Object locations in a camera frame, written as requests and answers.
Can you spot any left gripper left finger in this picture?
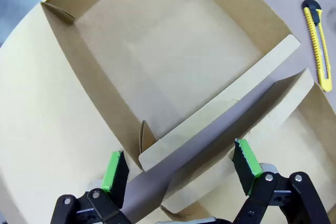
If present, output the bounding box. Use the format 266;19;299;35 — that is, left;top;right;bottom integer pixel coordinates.
51;150;130;224

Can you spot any yellow black utility knife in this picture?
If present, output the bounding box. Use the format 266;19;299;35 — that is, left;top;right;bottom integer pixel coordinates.
301;0;333;93

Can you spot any brown cardboard box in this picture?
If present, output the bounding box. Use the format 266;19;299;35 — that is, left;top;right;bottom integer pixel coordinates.
0;0;336;224

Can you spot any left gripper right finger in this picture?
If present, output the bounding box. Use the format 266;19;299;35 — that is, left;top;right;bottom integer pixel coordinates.
232;138;331;224

